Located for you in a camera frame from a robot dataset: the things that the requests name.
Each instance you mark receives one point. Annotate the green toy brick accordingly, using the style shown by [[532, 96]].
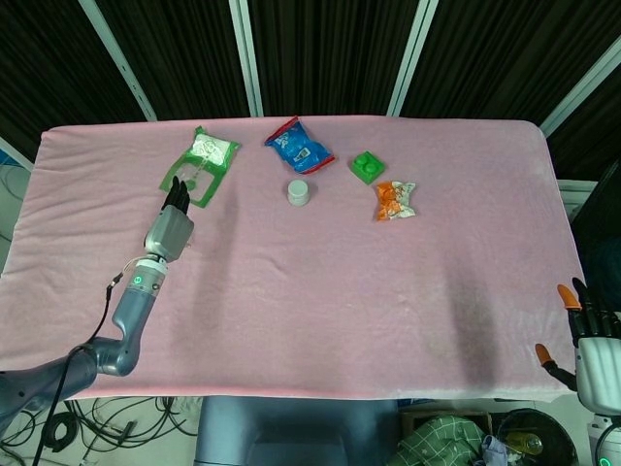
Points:
[[367, 166]]

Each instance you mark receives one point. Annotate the blue grey rag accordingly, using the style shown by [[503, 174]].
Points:
[[494, 451]]

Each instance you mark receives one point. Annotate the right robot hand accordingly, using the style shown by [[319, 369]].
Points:
[[601, 374]]

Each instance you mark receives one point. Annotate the orange white crumpled wrapper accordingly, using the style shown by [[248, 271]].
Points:
[[394, 201]]

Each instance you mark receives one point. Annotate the yellow plastic bottle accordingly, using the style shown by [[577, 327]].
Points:
[[524, 442]]

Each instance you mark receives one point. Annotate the white small cup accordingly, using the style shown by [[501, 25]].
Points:
[[298, 192]]

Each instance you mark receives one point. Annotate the black trash bin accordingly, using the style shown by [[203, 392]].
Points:
[[553, 437]]

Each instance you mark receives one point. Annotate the blue snack bag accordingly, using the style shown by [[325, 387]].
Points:
[[298, 148]]

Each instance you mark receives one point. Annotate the green checkered cloth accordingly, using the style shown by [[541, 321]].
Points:
[[436, 442]]

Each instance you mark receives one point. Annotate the white metal frame post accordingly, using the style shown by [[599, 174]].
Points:
[[246, 58], [122, 68], [14, 153], [411, 58], [582, 87]]

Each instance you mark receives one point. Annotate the black pleated curtain panel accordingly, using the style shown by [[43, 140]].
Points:
[[330, 58], [509, 58], [48, 58], [601, 126], [184, 58]]

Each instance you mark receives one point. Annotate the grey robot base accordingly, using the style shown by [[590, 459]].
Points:
[[291, 427]]

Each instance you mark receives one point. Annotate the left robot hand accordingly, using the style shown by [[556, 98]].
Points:
[[170, 233]]

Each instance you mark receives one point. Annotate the pink tablecloth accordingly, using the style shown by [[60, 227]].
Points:
[[291, 340]]

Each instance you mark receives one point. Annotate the green white plastic packet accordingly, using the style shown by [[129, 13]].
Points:
[[211, 153]]

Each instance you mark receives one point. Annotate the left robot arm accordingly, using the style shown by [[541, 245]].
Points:
[[131, 315]]

